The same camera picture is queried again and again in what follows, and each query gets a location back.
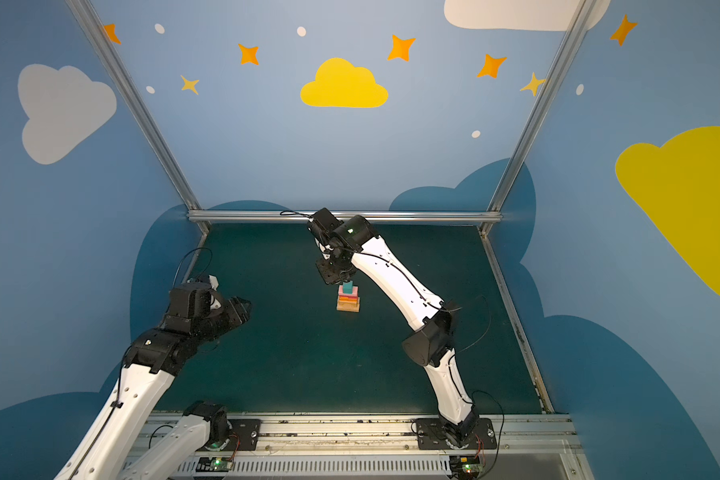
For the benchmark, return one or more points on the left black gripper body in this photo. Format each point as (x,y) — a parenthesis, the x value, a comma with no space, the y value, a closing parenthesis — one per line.
(231,311)

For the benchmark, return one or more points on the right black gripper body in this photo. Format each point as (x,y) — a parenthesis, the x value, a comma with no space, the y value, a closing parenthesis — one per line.
(328,270)

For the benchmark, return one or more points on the pink rectangular block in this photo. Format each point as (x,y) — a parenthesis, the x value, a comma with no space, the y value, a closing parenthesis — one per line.
(354,296)

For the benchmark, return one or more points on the natural wood block diagonal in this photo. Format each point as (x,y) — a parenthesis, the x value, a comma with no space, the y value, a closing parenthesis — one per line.
(348,307)

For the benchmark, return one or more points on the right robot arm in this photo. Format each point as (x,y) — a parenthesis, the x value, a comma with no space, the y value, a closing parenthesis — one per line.
(349,246)

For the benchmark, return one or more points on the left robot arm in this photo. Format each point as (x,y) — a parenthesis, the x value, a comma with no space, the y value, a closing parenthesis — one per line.
(197,313)

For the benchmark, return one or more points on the left controller board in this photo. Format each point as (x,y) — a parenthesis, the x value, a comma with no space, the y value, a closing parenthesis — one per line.
(214,465)

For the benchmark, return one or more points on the controller board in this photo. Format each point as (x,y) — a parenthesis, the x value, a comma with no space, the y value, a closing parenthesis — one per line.
(464,468)
(214,465)

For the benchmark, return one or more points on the right controller board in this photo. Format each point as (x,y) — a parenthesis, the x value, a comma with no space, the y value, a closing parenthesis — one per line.
(464,468)

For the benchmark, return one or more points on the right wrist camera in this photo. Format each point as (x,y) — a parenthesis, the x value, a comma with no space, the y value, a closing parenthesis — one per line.
(322,224)

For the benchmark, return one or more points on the back aluminium frame bar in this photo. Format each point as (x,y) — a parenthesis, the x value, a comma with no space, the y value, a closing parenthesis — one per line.
(392,217)

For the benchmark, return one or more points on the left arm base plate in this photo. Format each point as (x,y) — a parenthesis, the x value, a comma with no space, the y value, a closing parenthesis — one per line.
(243,435)

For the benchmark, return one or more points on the aluminium front rail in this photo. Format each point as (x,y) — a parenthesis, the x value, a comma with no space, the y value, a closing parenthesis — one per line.
(356,445)

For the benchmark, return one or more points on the right aluminium frame post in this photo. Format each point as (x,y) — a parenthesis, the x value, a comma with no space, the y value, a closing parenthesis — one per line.
(559,68)

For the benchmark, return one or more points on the aluminium frame post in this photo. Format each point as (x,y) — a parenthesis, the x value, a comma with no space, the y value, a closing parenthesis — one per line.
(90,23)
(559,68)

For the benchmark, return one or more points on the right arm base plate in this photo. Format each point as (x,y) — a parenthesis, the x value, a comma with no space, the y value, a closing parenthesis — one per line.
(430,435)

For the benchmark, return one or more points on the left aluminium frame post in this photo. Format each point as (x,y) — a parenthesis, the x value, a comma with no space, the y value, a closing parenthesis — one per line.
(90,23)

